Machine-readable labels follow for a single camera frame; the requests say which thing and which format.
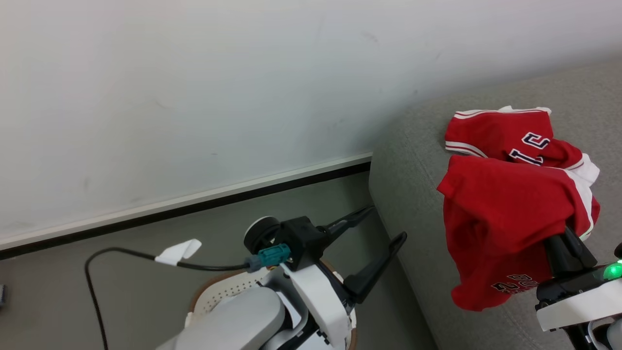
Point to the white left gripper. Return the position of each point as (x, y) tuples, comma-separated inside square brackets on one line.
[(318, 301)]

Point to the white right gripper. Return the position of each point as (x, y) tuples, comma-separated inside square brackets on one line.
[(578, 296)]

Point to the red jersey with white stripes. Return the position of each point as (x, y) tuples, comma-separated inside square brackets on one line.
[(505, 209)]

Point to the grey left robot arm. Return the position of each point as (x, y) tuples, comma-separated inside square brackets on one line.
[(243, 321)]

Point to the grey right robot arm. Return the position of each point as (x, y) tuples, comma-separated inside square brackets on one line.
[(602, 338)]

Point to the grey fabric sofa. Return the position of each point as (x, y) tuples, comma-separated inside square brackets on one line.
[(418, 146)]

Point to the white perforated laundry basket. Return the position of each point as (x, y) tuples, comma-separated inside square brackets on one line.
[(223, 289)]

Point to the white and black baseboard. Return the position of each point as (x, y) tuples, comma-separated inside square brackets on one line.
[(194, 203)]

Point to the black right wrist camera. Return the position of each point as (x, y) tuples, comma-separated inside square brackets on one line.
[(618, 251)]

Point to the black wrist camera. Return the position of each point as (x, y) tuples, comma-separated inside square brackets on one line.
[(296, 236), (618, 251)]

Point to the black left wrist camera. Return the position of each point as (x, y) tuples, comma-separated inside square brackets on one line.
[(296, 236)]

